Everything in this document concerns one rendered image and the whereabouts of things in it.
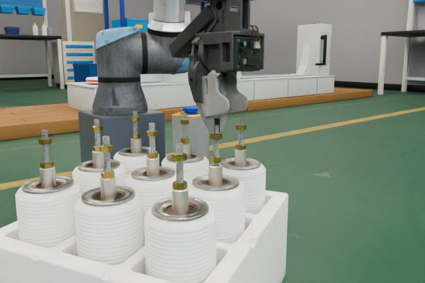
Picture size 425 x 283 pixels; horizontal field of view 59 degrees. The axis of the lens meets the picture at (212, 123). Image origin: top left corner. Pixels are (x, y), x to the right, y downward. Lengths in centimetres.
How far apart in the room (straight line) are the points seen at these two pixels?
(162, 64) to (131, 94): 12
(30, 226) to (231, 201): 30
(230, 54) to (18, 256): 41
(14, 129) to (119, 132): 142
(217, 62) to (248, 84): 277
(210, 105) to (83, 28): 642
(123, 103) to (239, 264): 61
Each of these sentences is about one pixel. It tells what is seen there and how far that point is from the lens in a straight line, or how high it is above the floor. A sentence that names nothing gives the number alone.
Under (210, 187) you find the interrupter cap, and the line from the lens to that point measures 58.
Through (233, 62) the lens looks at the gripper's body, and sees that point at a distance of 52.
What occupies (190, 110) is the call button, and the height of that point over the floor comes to 32.
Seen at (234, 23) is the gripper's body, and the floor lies 50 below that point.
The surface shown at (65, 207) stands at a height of 23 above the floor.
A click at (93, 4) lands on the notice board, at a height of 135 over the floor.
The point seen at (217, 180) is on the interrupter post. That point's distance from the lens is 60.
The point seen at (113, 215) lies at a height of 24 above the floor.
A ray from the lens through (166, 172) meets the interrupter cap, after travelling 67.
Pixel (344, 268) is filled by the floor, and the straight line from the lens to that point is 92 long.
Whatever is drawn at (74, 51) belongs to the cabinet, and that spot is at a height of 54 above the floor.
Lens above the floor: 45
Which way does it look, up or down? 10 degrees down
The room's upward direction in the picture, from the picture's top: straight up
